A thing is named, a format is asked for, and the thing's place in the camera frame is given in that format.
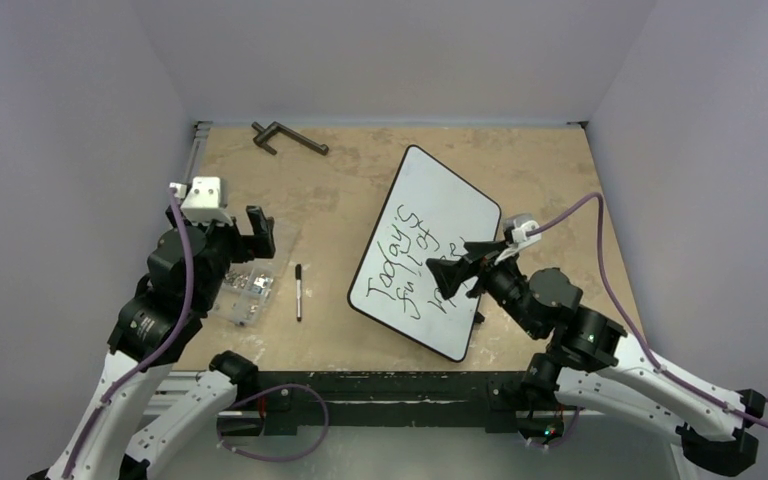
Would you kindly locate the aluminium frame rail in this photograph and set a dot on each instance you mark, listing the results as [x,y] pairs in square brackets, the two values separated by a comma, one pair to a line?
[178,397]

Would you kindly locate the clear plastic screw box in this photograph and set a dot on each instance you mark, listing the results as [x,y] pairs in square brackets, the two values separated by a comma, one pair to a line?
[247,288]

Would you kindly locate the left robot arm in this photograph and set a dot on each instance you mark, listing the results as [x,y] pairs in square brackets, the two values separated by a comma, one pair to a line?
[184,277]

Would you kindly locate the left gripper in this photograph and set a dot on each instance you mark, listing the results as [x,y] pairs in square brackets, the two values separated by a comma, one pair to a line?
[250,246]

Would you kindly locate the white whiteboard marker pen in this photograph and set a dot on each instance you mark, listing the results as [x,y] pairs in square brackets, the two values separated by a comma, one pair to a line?
[299,290]

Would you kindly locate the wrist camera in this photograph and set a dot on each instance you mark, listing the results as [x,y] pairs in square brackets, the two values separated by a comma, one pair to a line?
[520,232]
[203,201]

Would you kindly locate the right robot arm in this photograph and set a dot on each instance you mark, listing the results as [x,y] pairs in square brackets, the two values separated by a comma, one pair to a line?
[593,362]

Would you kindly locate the white whiteboard black frame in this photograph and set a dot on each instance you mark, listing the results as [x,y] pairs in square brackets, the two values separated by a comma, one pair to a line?
[429,213]

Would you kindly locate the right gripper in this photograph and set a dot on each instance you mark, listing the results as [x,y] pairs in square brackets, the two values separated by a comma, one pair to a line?
[480,266]

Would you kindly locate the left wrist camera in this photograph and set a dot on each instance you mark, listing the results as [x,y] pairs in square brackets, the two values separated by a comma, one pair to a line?
[203,201]

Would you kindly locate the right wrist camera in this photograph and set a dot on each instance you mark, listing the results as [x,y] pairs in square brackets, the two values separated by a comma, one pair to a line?
[520,232]

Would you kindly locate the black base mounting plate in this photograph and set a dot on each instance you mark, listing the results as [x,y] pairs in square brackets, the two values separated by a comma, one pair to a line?
[281,402]

